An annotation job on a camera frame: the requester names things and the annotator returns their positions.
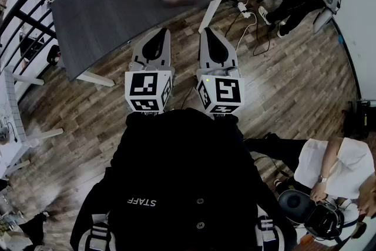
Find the white cable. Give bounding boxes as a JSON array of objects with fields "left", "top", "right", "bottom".
[{"left": 234, "top": 0, "right": 261, "bottom": 52}]

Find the person's shoulder strap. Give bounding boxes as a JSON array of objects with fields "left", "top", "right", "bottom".
[
  {"left": 254, "top": 214, "right": 286, "bottom": 251},
  {"left": 79, "top": 213, "right": 118, "bottom": 251}
]

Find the white tiled table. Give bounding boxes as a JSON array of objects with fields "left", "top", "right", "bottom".
[{"left": 0, "top": 65, "right": 65, "bottom": 178}]

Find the person's right shoulder strap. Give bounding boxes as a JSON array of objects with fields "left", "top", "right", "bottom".
[{"left": 254, "top": 214, "right": 286, "bottom": 251}]

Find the black head-mounted camera rig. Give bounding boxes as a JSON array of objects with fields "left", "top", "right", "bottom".
[{"left": 277, "top": 189, "right": 345, "bottom": 241}]

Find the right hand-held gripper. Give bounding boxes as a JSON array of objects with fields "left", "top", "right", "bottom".
[{"left": 196, "top": 27, "right": 245, "bottom": 115}]

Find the black bag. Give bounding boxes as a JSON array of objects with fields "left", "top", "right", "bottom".
[{"left": 341, "top": 99, "right": 376, "bottom": 140}]

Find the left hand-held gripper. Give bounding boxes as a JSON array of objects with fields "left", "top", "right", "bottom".
[{"left": 125, "top": 28, "right": 176, "bottom": 115}]

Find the white table leg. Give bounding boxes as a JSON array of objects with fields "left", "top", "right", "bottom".
[
  {"left": 197, "top": 0, "right": 223, "bottom": 35},
  {"left": 75, "top": 68, "right": 116, "bottom": 88}
]

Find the black cable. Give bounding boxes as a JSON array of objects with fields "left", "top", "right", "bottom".
[{"left": 224, "top": 10, "right": 271, "bottom": 57}]

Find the person's left forearm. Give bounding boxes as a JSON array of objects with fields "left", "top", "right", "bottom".
[{"left": 126, "top": 111, "right": 161, "bottom": 133}]

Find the person's black jacket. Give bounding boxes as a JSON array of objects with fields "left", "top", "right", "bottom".
[{"left": 70, "top": 108, "right": 297, "bottom": 251}]

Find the white power strip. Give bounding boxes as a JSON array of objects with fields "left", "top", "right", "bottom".
[{"left": 237, "top": 2, "right": 258, "bottom": 19}]

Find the person's right forearm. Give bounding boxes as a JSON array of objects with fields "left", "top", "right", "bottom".
[{"left": 211, "top": 113, "right": 239, "bottom": 133}]

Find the person's left shoulder strap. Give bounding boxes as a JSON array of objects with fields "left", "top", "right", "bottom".
[{"left": 79, "top": 213, "right": 118, "bottom": 251}]

